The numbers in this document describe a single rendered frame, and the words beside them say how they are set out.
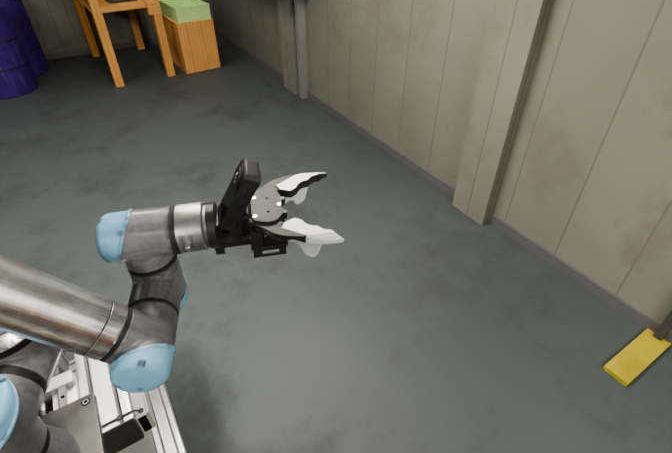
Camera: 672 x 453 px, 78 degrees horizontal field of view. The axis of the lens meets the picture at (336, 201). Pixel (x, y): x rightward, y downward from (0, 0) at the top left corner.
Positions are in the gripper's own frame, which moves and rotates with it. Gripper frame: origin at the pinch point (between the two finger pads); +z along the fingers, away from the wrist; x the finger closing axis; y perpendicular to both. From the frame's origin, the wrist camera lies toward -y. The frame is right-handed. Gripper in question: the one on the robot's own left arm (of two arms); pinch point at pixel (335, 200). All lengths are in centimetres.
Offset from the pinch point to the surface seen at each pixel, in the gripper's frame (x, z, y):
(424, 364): -38, 59, 165
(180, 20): -514, -94, 163
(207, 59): -514, -71, 216
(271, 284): -108, -15, 174
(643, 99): -98, 171, 54
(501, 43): -169, 133, 56
